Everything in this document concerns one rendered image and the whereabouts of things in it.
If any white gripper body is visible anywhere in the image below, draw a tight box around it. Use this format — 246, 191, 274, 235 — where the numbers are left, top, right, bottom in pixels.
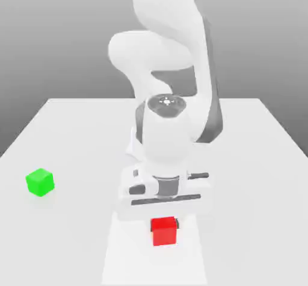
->
117, 187, 215, 221

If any small red cube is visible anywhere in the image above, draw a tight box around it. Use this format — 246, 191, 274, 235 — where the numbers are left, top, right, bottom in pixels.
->
150, 216, 180, 247

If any small green cube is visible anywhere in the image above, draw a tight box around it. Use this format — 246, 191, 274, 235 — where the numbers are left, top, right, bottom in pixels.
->
25, 167, 55, 197

